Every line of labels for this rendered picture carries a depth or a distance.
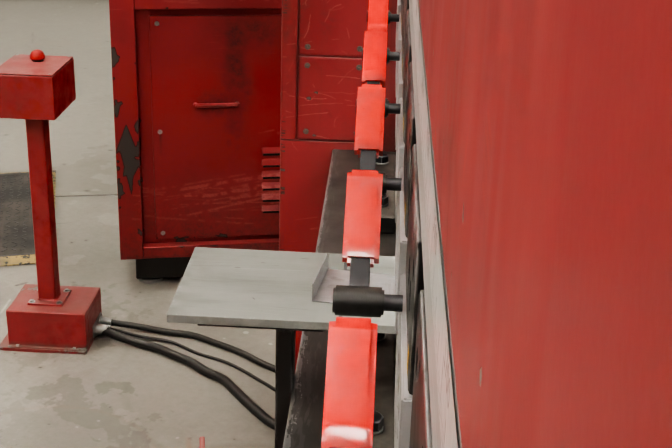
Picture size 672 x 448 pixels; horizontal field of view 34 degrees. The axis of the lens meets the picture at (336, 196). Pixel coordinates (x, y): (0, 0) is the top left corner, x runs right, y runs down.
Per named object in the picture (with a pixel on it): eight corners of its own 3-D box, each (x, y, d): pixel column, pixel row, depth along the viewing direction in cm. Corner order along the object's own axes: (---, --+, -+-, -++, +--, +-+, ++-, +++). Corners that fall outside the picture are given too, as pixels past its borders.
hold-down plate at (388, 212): (365, 168, 200) (366, 152, 199) (395, 169, 200) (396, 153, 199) (360, 233, 172) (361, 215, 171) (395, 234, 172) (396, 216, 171)
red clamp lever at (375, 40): (360, 24, 106) (355, 109, 101) (403, 26, 106) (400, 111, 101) (360, 35, 108) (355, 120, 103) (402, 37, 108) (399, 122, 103)
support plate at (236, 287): (195, 254, 135) (194, 246, 135) (411, 264, 134) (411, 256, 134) (166, 322, 118) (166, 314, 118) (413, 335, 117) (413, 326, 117)
